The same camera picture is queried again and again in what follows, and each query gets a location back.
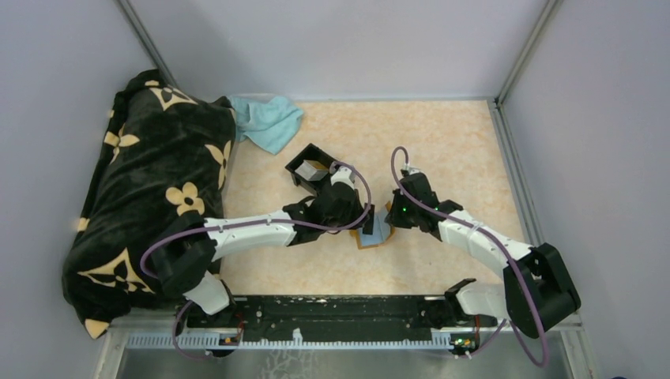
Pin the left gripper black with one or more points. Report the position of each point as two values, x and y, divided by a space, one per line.
357 207

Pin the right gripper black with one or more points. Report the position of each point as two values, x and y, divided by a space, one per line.
393 217

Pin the tan leather card holder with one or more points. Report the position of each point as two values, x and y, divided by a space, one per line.
387 207

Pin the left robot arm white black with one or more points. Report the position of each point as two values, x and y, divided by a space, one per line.
181 258

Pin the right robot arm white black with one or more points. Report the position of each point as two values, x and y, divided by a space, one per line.
536 291

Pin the silver cards in tray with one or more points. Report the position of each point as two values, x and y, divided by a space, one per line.
312 170

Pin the black card tray box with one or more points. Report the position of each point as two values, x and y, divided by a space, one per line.
311 152

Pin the light blue cloth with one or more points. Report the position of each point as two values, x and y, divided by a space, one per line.
270 122

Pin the black floral blanket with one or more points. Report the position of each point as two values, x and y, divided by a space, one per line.
165 153

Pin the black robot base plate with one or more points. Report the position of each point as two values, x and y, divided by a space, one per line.
335 319

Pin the aluminium frame rail front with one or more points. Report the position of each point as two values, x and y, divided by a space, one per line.
157 330

